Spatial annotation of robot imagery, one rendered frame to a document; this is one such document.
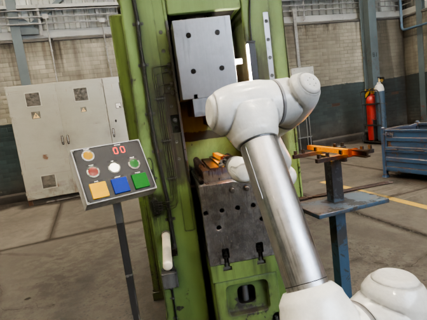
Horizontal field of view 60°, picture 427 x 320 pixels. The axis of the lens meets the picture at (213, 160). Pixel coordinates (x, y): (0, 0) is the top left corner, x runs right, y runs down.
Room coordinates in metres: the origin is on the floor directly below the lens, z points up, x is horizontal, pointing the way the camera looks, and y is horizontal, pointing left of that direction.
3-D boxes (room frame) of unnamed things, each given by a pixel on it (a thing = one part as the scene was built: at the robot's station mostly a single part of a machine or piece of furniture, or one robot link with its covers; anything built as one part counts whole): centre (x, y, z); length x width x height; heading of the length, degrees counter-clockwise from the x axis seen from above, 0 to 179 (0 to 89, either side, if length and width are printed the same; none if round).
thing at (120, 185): (1.69, 0.45, 1.01); 0.07 x 0.05 x 0.07; 122
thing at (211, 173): (2.16, 0.00, 0.96); 0.42 x 0.20 x 0.09; 7
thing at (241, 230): (2.18, -0.06, 0.69); 0.56 x 0.38 x 0.45; 7
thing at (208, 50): (2.17, -0.05, 1.56); 0.42 x 0.39 x 0.40; 7
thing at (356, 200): (1.81, -0.59, 0.75); 0.40 x 0.30 x 0.02; 107
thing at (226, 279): (2.18, -0.06, 0.23); 0.55 x 0.37 x 0.47; 7
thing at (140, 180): (1.75, 0.36, 1.01); 0.07 x 0.05 x 0.07; 122
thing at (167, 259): (1.82, 0.30, 0.62); 0.44 x 0.05 x 0.05; 7
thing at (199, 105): (2.16, 0.00, 1.32); 0.42 x 0.20 x 0.10; 7
